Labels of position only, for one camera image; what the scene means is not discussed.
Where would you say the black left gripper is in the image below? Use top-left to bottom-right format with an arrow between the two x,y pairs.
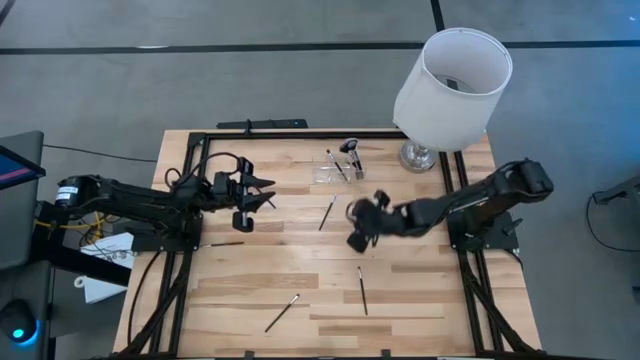
213,158 -> 276,233

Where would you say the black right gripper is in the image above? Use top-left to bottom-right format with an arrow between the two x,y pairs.
347,191 -> 401,254

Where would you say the slim brush with silver ferrule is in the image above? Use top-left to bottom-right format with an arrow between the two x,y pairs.
318,193 -> 338,232

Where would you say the short black silver-ended brush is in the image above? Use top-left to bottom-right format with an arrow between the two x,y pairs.
325,148 -> 350,182

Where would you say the thin black makeup brush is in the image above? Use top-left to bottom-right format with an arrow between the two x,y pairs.
356,265 -> 370,317

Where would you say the thin black white-tipped brush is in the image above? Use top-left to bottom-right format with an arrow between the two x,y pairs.
264,293 -> 302,335

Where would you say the clear plastic organizer container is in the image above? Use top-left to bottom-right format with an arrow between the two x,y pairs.
312,154 -> 366,185

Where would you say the white shade table lamp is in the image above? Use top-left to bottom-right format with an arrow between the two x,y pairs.
392,27 -> 515,175

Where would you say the white printed paper sheet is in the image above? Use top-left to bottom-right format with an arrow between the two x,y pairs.
79,231 -> 137,271

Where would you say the black equipment stand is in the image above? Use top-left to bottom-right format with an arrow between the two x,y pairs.
32,199 -> 132,287

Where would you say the white paper tag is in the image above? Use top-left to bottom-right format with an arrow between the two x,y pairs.
73,274 -> 129,305

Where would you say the grey side desk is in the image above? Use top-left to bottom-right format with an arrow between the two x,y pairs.
0,130 -> 54,360

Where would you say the dark computer monitor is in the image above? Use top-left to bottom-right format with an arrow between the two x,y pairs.
0,143 -> 47,192

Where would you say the black computer mouse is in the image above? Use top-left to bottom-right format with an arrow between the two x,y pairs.
0,298 -> 39,346

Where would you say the black camera bar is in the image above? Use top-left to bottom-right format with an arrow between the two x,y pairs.
216,118 -> 309,130

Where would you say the black aluminium table frame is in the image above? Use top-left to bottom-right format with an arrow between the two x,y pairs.
107,130 -> 549,360

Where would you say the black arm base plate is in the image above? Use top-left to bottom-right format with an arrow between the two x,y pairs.
130,219 -> 202,253
446,209 -> 521,252

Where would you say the thin black floor cable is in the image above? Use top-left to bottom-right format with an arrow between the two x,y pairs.
42,143 -> 159,164

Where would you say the yellow cable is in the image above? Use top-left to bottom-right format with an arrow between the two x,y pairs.
34,209 -> 121,237

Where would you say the curved black floor cable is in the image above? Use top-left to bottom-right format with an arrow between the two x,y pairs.
585,191 -> 640,254

